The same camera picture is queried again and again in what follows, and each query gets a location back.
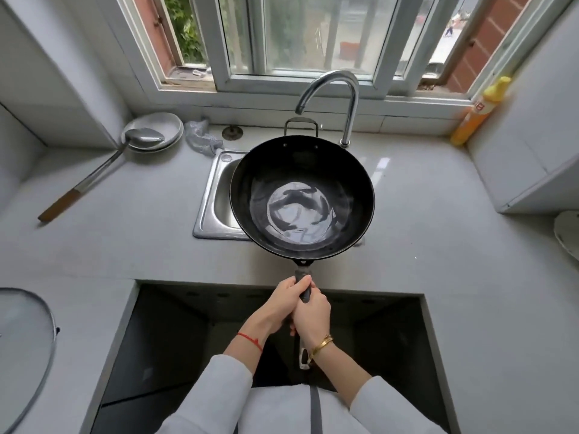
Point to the person's right fingers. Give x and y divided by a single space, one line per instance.
312 297

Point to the white window frame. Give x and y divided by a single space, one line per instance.
226 45

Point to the person's left fingers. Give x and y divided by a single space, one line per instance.
296 282

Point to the stainless steel sink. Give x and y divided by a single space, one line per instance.
217 198

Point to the person's left forearm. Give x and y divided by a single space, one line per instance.
217 384

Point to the white plate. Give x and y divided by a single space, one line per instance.
569 234

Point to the person's right hand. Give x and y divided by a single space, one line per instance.
314 318

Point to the chrome gooseneck faucet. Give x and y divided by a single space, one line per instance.
350 103

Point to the yellow squeeze bottle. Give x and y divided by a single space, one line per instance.
477 115

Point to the crumpled clear plastic bag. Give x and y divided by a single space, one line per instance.
201 140

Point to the round metal hole cover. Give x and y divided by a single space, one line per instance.
233 132

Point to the person's left hand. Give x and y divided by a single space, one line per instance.
276 302

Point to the person's right forearm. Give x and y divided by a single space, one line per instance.
362 393

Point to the glass pot lid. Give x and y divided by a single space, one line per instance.
22 348

